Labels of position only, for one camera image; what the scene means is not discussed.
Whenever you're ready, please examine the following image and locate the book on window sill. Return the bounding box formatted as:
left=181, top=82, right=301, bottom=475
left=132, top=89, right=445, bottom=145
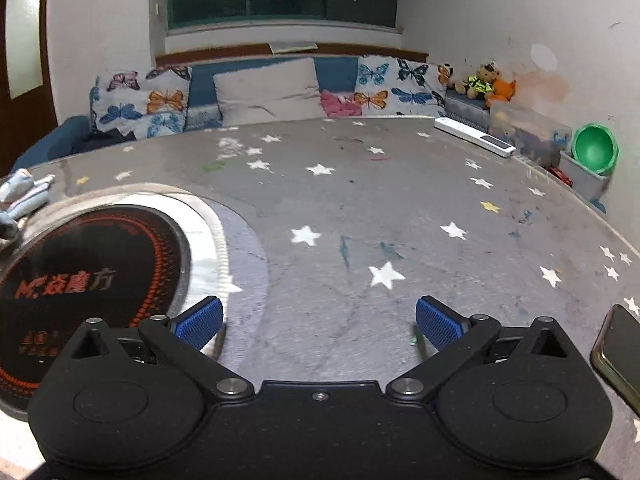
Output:
left=268, top=41, right=318, bottom=55

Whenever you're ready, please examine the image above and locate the white remote control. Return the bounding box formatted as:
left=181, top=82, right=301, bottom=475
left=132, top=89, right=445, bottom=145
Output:
left=434, top=117, right=516, bottom=158

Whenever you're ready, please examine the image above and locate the pink cloth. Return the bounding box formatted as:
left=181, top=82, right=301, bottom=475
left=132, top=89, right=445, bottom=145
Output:
left=320, top=90, right=362, bottom=118

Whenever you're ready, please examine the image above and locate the blue striped shirt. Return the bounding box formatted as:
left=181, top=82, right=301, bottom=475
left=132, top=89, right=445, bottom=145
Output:
left=1, top=168, right=55, bottom=249

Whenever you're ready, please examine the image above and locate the orange plush toy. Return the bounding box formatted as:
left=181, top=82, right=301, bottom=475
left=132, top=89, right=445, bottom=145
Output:
left=485, top=78, right=516, bottom=108

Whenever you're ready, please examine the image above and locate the brown wooden door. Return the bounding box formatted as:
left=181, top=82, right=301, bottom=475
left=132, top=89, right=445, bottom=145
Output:
left=0, top=0, right=58, bottom=176

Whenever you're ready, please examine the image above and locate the clear plastic storage box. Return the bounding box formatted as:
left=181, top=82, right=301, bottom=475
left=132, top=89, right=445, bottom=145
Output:
left=489, top=102, right=573, bottom=168

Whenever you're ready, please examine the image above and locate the black round induction cooker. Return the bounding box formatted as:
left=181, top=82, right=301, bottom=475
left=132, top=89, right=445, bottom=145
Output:
left=1, top=205, right=191, bottom=412

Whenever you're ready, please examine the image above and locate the green plastic bowl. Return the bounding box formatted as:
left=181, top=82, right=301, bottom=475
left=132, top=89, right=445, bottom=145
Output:
left=570, top=122, right=620, bottom=176

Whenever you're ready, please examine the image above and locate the beige pillow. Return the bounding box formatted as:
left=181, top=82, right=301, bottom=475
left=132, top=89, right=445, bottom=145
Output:
left=213, top=58, right=326, bottom=127

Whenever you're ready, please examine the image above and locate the butterfly pillow left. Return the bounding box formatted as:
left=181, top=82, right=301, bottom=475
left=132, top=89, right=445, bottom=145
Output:
left=90, top=65, right=192, bottom=140

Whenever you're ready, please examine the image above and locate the teddy bear yellow vest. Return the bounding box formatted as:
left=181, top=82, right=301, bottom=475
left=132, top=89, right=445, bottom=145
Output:
left=452, top=62, right=500, bottom=101

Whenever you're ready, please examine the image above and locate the blue sofa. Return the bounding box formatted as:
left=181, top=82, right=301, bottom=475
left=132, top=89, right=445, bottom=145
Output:
left=8, top=54, right=449, bottom=174

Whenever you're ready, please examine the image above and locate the grey star tablecloth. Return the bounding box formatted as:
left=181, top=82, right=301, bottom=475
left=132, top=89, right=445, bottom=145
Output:
left=0, top=115, right=640, bottom=480

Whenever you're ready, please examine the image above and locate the butterfly pillow right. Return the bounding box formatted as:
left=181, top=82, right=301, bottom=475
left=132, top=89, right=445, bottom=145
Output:
left=354, top=55, right=452, bottom=117

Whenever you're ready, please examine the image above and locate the butterfly pillow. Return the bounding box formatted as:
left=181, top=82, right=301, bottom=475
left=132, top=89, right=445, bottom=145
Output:
left=90, top=65, right=192, bottom=140
left=354, top=55, right=452, bottom=117

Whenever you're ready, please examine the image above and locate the smartphone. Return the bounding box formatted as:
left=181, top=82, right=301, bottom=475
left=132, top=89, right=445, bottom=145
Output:
left=590, top=304, right=640, bottom=416

